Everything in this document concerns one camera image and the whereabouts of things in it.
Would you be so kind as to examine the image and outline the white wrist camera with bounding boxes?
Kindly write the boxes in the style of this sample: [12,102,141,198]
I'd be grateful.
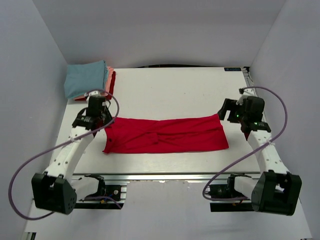
[84,90,102,99]
[236,88,256,105]

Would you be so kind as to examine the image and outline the aluminium table frame rail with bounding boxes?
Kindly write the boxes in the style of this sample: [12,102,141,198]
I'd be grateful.
[72,171,263,182]

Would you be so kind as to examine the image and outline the bright red t shirt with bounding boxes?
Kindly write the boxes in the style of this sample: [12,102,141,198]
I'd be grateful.
[103,114,229,154]

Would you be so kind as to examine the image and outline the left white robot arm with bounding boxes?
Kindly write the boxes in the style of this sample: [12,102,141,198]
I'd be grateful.
[31,91,115,215]

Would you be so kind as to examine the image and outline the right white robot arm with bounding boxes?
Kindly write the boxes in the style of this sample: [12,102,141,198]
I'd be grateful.
[218,96,302,216]

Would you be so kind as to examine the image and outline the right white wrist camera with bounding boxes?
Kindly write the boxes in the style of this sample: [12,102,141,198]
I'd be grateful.
[236,88,256,105]

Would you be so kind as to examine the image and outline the folded light blue t shirt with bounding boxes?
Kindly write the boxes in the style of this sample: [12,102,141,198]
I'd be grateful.
[64,60,108,99]

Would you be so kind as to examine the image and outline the blue label sticker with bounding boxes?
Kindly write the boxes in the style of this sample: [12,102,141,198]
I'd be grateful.
[224,67,242,72]

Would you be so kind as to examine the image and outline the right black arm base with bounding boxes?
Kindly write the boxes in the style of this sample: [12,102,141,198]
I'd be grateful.
[202,173,258,213]

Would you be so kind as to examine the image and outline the folded pink t shirt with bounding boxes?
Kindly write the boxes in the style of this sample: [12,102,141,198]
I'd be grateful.
[74,65,114,99]

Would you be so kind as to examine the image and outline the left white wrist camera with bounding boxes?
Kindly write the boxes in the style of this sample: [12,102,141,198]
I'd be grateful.
[84,90,102,99]

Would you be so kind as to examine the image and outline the folded dark red t shirt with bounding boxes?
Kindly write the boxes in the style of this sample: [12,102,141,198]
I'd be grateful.
[74,70,117,102]

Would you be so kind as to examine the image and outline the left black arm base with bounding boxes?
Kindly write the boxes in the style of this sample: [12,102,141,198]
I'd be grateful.
[71,174,126,210]

